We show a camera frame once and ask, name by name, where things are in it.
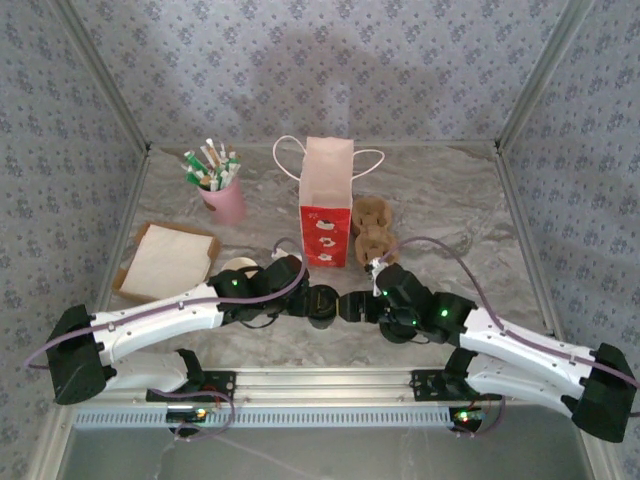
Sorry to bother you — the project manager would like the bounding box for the brown pulp cup carrier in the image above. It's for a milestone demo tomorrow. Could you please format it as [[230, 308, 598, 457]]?
[[352, 197, 397, 267]]

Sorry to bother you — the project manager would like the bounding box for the red white paper gift bag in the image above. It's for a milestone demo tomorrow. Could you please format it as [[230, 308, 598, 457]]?
[[272, 134, 386, 269]]

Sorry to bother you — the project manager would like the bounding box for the white napkin stack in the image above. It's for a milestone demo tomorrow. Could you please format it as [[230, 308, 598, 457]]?
[[121, 224, 214, 301]]

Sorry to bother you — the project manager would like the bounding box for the cream paper cup stack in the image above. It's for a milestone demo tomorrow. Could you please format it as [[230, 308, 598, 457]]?
[[221, 255, 262, 281]]

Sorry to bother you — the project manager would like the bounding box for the pink cup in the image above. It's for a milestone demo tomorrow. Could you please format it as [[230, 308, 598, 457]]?
[[197, 177, 247, 225]]

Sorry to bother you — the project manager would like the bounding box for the controller board with LED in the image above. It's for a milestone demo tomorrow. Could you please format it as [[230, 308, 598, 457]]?
[[448, 407, 487, 432], [166, 407, 209, 424]]

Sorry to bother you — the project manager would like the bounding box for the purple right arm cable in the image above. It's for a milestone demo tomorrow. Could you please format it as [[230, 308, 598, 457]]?
[[377, 236, 640, 440]]

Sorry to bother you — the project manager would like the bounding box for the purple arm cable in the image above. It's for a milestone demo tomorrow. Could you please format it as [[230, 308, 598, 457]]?
[[377, 236, 640, 440], [23, 238, 309, 442]]

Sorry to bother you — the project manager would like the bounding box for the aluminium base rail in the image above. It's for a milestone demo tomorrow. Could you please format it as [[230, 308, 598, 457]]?
[[129, 367, 506, 407]]

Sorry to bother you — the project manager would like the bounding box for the grey slotted cable duct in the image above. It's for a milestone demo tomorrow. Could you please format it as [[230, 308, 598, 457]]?
[[73, 407, 454, 430]]

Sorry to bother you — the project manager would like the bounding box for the aluminium table edge rail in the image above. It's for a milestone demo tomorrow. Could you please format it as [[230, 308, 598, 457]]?
[[493, 147, 559, 336], [94, 148, 152, 311]]

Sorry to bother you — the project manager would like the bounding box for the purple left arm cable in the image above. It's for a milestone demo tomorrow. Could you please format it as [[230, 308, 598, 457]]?
[[23, 238, 309, 442]]

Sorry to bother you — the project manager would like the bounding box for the aluminium frame post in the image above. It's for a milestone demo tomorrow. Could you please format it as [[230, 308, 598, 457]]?
[[493, 0, 599, 154], [53, 0, 152, 154]]

